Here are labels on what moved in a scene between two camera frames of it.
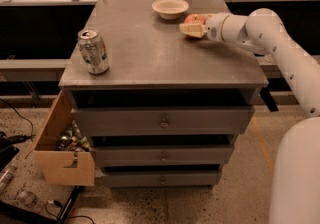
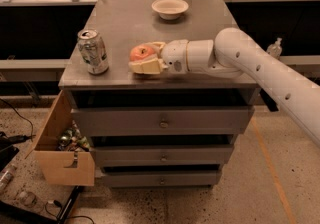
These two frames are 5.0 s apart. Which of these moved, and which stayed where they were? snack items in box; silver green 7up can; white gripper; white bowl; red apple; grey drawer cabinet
Moved: white gripper; red apple
Stayed: snack items in box; white bowl; grey drawer cabinet; silver green 7up can
